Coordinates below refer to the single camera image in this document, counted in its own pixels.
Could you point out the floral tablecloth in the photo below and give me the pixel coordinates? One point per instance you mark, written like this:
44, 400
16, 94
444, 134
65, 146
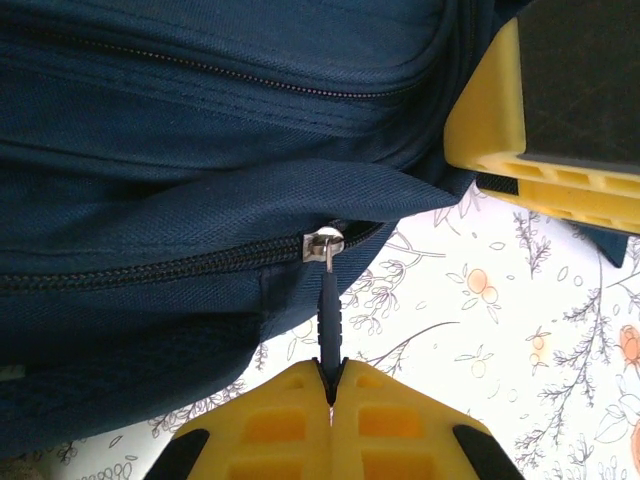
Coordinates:
450, 325

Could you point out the navy zipper pull tab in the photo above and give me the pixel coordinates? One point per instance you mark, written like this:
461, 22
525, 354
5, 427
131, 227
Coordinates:
329, 320

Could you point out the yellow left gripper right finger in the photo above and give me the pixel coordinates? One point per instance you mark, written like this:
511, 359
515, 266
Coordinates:
440, 425

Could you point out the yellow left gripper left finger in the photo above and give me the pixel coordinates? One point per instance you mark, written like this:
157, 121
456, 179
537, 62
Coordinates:
225, 425

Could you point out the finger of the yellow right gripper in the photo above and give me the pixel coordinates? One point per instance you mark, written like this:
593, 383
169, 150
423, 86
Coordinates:
500, 100

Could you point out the navy blue backpack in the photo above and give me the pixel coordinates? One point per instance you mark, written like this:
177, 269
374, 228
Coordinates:
150, 150

